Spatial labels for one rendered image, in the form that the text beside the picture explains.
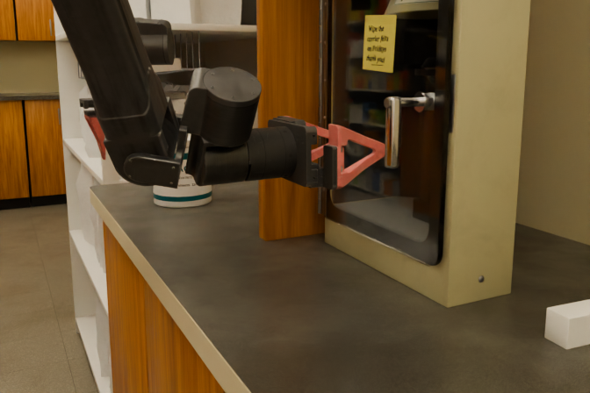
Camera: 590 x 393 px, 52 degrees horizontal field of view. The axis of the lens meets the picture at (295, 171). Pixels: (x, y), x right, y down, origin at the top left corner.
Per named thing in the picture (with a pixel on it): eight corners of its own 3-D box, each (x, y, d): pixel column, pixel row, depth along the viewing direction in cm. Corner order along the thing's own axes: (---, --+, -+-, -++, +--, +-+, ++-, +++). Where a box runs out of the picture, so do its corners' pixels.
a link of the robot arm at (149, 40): (99, -15, 97) (82, -8, 89) (170, -16, 97) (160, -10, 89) (110, 59, 102) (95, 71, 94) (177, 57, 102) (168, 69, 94)
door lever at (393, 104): (425, 167, 76) (413, 163, 78) (428, 91, 74) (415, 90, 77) (390, 170, 74) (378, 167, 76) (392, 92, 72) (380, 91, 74)
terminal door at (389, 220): (325, 215, 103) (327, -27, 96) (442, 269, 76) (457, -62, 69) (320, 216, 103) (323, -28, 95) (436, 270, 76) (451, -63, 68)
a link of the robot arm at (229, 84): (138, 127, 67) (122, 180, 61) (145, 39, 60) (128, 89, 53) (243, 146, 69) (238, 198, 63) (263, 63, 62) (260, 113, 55)
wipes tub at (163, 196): (202, 193, 144) (200, 131, 141) (219, 204, 132) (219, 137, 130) (147, 198, 138) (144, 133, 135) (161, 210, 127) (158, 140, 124)
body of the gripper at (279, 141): (281, 117, 72) (223, 121, 69) (321, 125, 63) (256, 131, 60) (283, 171, 73) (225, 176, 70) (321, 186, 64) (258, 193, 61)
